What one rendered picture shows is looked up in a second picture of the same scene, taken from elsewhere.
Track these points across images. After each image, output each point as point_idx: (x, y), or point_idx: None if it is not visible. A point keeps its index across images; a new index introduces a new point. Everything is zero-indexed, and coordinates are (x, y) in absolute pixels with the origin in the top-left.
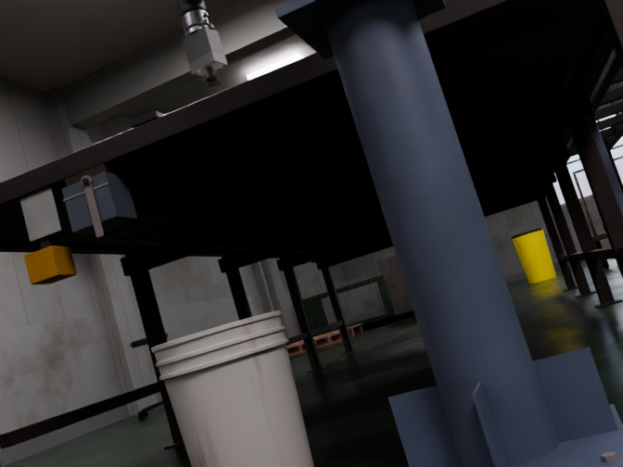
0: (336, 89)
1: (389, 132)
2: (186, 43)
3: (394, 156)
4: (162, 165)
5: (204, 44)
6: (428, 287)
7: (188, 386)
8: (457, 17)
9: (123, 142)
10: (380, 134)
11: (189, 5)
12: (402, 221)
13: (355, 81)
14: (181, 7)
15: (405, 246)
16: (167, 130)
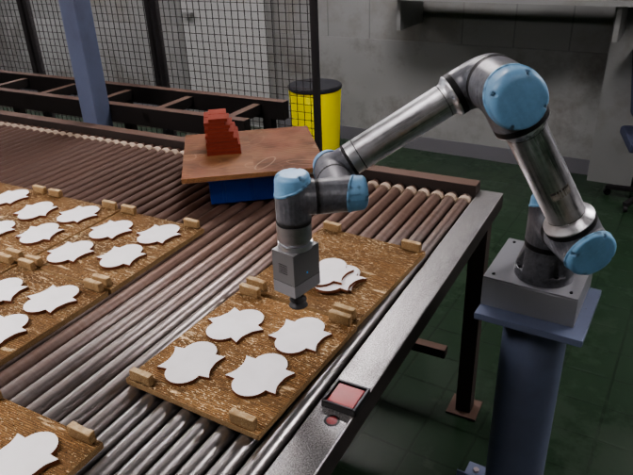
0: None
1: (556, 393)
2: (297, 262)
3: (553, 405)
4: None
5: (314, 264)
6: (540, 468)
7: None
8: (468, 258)
9: (347, 438)
10: (553, 395)
11: (310, 215)
12: (543, 439)
13: (554, 366)
14: (302, 218)
15: (538, 451)
16: (371, 404)
